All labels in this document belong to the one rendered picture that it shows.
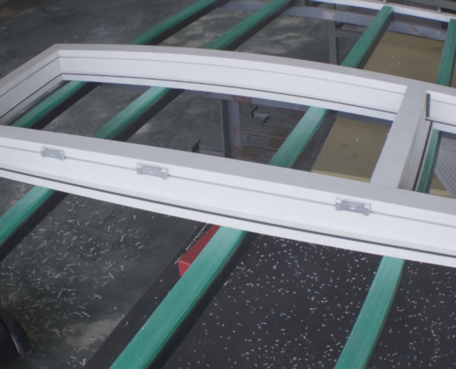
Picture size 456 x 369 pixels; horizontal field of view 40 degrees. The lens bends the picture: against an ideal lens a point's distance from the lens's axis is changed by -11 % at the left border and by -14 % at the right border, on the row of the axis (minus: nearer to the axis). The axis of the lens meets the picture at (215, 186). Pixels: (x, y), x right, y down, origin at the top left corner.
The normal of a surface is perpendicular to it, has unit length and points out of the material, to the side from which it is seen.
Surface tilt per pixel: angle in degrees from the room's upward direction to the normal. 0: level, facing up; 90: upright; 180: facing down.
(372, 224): 90
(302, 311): 0
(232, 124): 90
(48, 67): 90
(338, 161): 0
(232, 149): 90
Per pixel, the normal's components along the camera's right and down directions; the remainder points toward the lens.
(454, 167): -0.06, -0.86
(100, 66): -0.41, 0.49
